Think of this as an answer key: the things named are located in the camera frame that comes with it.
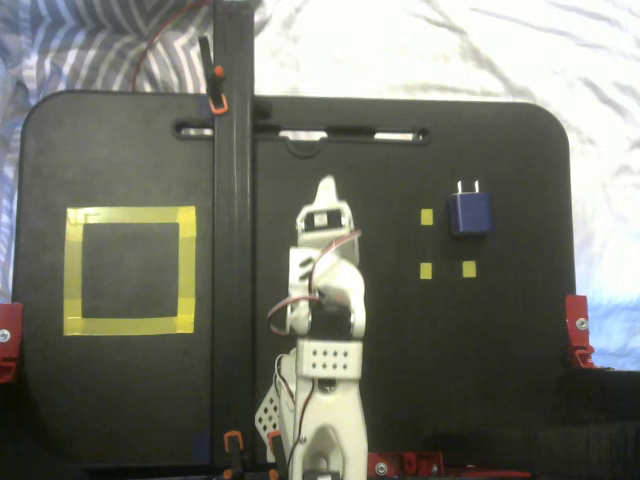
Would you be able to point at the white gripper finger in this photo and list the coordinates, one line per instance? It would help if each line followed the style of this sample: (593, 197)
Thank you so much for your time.
(333, 197)
(323, 197)

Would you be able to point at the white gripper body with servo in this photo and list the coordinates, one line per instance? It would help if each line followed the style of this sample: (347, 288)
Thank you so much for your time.
(323, 221)

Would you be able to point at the blue wall charger block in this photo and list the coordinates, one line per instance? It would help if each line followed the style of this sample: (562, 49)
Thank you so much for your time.
(472, 215)

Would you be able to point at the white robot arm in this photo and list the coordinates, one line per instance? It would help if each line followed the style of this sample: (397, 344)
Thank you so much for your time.
(330, 360)

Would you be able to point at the flat black beam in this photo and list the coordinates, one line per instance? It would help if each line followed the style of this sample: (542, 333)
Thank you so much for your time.
(232, 200)

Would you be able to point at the small yellow tape marker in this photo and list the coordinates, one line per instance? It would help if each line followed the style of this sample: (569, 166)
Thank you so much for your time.
(469, 269)
(427, 217)
(426, 270)

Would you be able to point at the orange black spring clamp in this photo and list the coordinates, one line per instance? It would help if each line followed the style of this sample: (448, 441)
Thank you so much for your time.
(278, 452)
(235, 467)
(216, 90)

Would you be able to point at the yellow tape square outline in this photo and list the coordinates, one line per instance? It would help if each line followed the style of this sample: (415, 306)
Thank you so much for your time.
(130, 215)

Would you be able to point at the red C-clamp silver screw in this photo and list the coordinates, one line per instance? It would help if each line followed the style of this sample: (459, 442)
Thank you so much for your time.
(420, 460)

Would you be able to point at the red corner bracket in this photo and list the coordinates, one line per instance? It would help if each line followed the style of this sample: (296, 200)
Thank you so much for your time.
(10, 325)
(384, 462)
(575, 310)

